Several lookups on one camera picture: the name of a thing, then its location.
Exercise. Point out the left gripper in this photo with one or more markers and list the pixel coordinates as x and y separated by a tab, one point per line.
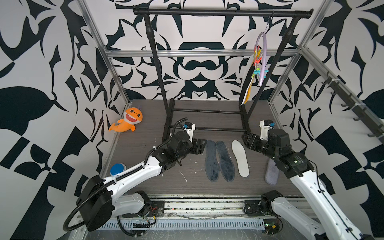
195	145

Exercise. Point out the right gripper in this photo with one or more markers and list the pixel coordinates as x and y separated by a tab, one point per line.
253	139

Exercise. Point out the dark grey felt insole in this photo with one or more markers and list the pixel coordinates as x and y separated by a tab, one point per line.
211	164
226	165

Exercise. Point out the lilac round clip hanger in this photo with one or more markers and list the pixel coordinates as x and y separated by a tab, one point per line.
260	54

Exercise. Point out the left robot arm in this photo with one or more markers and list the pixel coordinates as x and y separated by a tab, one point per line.
100	198

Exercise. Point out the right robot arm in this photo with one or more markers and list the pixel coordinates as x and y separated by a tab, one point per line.
333	224

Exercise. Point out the orange-edged insole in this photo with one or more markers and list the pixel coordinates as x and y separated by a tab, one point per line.
240	155

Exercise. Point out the grey fabric case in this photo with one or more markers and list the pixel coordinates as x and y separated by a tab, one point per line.
272	173

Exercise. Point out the orange shark plush toy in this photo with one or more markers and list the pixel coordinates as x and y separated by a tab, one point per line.
131	118

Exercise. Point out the blue round button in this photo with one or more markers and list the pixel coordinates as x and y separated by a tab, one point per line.
117	169

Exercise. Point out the black garment rack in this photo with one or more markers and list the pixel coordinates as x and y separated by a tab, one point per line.
242	112

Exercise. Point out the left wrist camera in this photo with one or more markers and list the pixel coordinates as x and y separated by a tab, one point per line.
189	128

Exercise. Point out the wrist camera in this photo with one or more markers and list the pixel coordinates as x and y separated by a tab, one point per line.
189	128
265	126

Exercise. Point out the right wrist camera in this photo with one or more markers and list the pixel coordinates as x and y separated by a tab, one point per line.
265	126

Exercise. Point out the white cable duct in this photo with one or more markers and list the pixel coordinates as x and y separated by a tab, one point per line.
201	224

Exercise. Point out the wall hook rail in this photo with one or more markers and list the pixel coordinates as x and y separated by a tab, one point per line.
350	101

